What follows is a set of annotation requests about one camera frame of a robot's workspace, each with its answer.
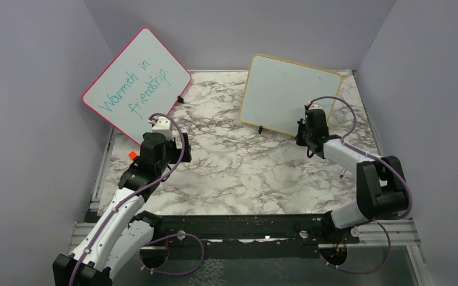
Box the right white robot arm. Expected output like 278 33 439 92
295 108 410 243

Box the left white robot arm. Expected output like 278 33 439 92
52 132 191 285

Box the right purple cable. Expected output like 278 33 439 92
307 96 414 275

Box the purple cable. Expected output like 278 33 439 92
67 113 205 286
307 96 414 275

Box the yellow framed whiteboard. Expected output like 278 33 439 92
239 54 343 136

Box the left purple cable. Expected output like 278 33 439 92
67 113 205 286

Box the orange marker by left edge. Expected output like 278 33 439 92
128 151 138 160

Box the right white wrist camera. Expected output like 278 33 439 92
308 103 323 110

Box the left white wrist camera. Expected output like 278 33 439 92
151 117 174 141

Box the pink framed whiteboard with writing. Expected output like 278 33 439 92
82 27 192 144

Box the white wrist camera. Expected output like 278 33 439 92
151 117 174 141
308 103 323 110

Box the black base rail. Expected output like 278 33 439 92
130 212 355 266

